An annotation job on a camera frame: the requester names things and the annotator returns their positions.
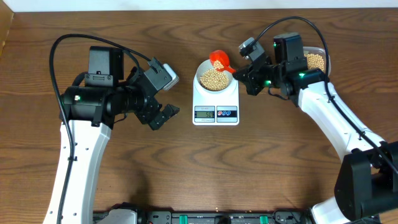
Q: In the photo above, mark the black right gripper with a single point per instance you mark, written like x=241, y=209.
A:
x=249, y=79

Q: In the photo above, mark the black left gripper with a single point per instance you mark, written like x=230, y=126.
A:
x=152, y=106

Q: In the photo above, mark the red measuring scoop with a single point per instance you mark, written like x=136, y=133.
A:
x=220, y=61

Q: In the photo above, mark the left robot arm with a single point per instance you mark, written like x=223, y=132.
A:
x=91, y=104

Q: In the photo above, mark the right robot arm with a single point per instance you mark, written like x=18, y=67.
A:
x=367, y=181

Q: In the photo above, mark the white digital kitchen scale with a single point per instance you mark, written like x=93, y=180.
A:
x=217, y=108

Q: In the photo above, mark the soybeans in bowl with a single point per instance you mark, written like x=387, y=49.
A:
x=214, y=80

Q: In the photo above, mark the grey bowl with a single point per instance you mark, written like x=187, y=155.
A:
x=203, y=67

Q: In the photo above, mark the soybeans in container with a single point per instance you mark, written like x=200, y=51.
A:
x=315, y=61

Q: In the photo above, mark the clear plastic container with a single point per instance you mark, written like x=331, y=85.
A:
x=320, y=51

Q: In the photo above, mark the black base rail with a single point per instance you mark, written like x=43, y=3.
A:
x=118, y=216

